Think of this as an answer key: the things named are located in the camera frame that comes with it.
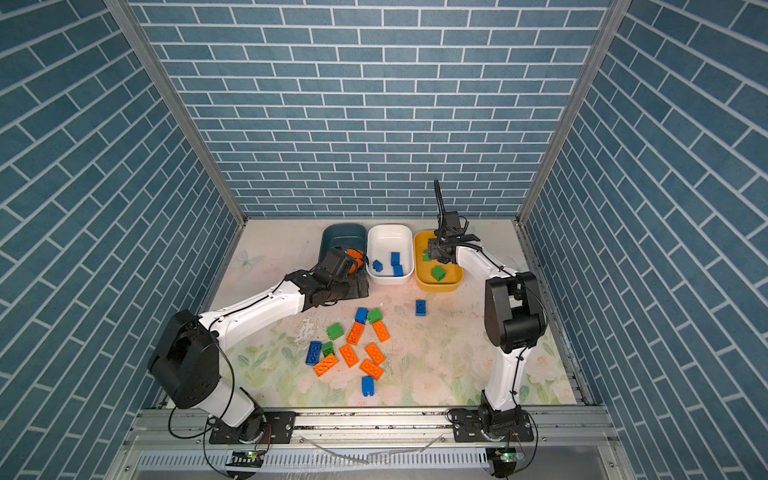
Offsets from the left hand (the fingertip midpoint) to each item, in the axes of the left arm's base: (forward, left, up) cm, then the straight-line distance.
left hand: (359, 287), depth 88 cm
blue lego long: (+17, -11, -8) cm, 22 cm away
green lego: (+19, -22, -9) cm, 30 cm away
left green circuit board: (-40, +26, -15) cm, 50 cm away
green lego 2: (+11, -26, -8) cm, 29 cm away
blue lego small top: (-5, 0, -9) cm, 10 cm away
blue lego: (-2, -19, -9) cm, 21 cm away
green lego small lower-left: (-14, +9, -10) cm, 20 cm away
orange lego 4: (-16, -5, -11) cm, 20 cm away
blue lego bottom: (-25, -3, -10) cm, 27 cm away
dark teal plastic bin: (+28, +8, -8) cm, 30 cm away
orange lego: (-10, +1, -10) cm, 14 cm away
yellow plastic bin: (+7, -20, -6) cm, 22 cm away
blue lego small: (+14, -5, -9) cm, 18 cm away
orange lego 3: (-16, +3, -12) cm, 20 cm away
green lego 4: (-9, +7, -11) cm, 16 cm away
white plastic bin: (+28, -7, -10) cm, 30 cm away
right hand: (+17, -26, 0) cm, 31 cm away
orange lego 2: (-19, +9, -10) cm, 24 cm away
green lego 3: (-5, -4, -9) cm, 11 cm away
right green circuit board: (-42, -37, -13) cm, 57 cm away
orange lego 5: (-20, -4, -11) cm, 23 cm away
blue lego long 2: (-15, +13, -11) cm, 23 cm away
